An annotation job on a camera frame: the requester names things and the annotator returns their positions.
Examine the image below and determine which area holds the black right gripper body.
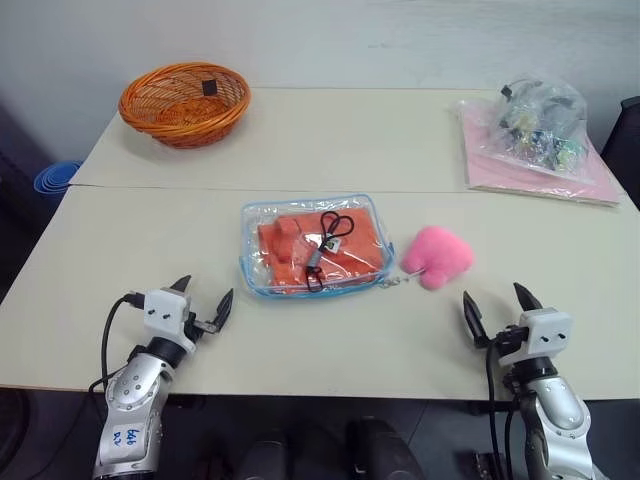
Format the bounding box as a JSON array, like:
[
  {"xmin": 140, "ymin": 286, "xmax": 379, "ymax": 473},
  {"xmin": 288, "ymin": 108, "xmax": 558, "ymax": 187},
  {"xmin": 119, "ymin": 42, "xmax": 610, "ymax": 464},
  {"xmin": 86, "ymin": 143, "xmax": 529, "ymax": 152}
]
[{"xmin": 480, "ymin": 323, "xmax": 529, "ymax": 365}]

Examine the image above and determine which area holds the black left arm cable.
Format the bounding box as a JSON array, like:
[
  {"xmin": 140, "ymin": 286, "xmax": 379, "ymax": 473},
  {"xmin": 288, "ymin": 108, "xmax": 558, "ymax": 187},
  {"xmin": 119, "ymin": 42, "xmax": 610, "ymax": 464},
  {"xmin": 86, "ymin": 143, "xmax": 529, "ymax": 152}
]
[{"xmin": 88, "ymin": 291, "xmax": 147, "ymax": 397}]

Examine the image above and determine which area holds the clear pouch with orange contents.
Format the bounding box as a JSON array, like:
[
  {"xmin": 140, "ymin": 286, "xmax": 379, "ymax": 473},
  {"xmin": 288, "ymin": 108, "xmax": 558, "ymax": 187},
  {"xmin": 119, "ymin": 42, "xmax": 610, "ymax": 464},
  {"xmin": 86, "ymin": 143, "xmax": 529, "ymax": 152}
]
[{"xmin": 237, "ymin": 192, "xmax": 397, "ymax": 301}]

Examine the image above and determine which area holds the black chair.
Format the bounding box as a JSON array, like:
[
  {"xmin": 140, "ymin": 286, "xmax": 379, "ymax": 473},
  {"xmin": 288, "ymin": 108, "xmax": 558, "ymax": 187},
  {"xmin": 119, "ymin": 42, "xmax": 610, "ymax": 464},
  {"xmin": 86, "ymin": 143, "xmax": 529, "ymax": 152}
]
[{"xmin": 599, "ymin": 95, "xmax": 640, "ymax": 174}]

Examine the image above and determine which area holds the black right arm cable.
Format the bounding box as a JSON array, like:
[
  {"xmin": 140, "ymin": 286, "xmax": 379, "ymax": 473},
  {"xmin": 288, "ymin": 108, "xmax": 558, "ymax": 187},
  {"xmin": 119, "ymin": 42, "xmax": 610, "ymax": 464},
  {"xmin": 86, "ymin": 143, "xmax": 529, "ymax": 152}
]
[{"xmin": 485, "ymin": 343, "xmax": 524, "ymax": 480}]

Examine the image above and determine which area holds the pink plush keychain toy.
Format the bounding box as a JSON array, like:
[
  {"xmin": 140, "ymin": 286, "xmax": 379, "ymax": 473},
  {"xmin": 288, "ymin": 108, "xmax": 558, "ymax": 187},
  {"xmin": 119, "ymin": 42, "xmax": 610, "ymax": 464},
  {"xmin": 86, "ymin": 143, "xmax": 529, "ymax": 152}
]
[{"xmin": 401, "ymin": 225, "xmax": 475, "ymax": 292}]

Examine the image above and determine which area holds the black lanyard strap with tag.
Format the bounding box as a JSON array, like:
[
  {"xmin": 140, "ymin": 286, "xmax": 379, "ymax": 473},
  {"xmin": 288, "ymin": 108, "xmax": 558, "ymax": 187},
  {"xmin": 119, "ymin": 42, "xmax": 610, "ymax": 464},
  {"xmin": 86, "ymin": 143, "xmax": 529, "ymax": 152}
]
[{"xmin": 303, "ymin": 210, "xmax": 357, "ymax": 294}]

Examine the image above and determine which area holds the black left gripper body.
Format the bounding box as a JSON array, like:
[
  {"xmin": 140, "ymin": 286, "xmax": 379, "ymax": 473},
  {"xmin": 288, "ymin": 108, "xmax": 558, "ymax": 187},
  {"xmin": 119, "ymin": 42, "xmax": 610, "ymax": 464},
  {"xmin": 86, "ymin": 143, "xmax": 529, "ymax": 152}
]
[{"xmin": 183, "ymin": 310, "xmax": 224, "ymax": 342}]

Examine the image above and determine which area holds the pink sheet stack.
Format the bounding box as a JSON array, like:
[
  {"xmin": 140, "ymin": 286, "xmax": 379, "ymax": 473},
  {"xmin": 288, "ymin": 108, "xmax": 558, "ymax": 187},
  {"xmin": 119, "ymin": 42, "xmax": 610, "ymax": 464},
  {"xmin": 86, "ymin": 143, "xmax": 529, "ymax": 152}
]
[{"xmin": 453, "ymin": 97, "xmax": 624, "ymax": 207}]

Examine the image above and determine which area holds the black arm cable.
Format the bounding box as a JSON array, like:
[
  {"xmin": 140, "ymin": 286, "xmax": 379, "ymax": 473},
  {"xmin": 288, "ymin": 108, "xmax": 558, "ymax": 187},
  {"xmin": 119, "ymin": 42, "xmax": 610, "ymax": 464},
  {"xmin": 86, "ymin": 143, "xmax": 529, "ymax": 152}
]
[
  {"xmin": 88, "ymin": 291, "xmax": 147, "ymax": 397},
  {"xmin": 485, "ymin": 343, "xmax": 524, "ymax": 480}
]

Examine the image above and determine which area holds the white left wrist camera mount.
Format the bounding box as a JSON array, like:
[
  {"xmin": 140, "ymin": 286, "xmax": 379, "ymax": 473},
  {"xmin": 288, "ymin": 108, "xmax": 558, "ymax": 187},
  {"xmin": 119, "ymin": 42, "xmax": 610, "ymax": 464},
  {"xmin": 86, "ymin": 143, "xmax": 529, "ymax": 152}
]
[{"xmin": 143, "ymin": 288, "xmax": 194, "ymax": 347}]

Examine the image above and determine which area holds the clear plastic bag of parts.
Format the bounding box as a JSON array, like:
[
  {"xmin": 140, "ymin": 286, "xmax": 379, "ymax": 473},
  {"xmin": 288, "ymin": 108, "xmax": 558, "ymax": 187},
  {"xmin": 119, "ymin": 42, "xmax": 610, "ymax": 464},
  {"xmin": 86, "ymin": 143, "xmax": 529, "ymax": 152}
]
[{"xmin": 480, "ymin": 73, "xmax": 589, "ymax": 174}]

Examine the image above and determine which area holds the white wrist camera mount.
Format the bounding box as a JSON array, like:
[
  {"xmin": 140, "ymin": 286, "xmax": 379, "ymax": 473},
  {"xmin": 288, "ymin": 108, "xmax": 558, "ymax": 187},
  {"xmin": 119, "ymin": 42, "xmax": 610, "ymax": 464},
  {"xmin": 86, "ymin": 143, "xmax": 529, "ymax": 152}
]
[
  {"xmin": 143, "ymin": 288, "xmax": 194, "ymax": 347},
  {"xmin": 519, "ymin": 308, "xmax": 575, "ymax": 359}
]

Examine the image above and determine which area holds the small metal keychain chain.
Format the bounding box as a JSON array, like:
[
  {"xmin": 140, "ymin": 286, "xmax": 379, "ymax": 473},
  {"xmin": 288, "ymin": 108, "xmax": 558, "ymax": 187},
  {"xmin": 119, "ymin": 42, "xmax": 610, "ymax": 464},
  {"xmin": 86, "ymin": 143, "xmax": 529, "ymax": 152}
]
[{"xmin": 381, "ymin": 269, "xmax": 426, "ymax": 290}]

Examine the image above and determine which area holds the orange cloth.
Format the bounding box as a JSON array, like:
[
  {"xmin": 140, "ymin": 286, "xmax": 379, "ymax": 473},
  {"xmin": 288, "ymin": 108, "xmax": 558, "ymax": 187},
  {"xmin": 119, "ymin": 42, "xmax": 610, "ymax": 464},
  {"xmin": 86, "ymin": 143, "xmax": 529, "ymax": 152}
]
[{"xmin": 256, "ymin": 210, "xmax": 387, "ymax": 293}]

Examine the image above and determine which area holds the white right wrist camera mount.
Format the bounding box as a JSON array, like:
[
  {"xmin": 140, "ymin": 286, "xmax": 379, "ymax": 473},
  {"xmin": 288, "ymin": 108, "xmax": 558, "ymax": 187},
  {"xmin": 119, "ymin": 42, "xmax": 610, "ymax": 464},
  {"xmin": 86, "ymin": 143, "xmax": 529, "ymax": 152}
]
[{"xmin": 519, "ymin": 308, "xmax": 575, "ymax": 359}]

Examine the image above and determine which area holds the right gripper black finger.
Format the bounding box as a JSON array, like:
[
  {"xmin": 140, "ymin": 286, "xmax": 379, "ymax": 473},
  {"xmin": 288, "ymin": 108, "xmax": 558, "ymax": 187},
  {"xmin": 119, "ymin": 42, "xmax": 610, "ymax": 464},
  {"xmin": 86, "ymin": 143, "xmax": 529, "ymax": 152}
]
[
  {"xmin": 461, "ymin": 290, "xmax": 491, "ymax": 349},
  {"xmin": 512, "ymin": 281, "xmax": 544, "ymax": 315}
]

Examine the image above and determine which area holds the orange wicker basket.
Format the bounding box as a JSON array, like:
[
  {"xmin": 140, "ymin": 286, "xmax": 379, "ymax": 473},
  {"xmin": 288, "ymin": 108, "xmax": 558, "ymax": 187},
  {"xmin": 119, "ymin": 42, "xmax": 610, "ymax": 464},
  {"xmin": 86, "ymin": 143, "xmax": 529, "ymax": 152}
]
[{"xmin": 117, "ymin": 61, "xmax": 252, "ymax": 149}]

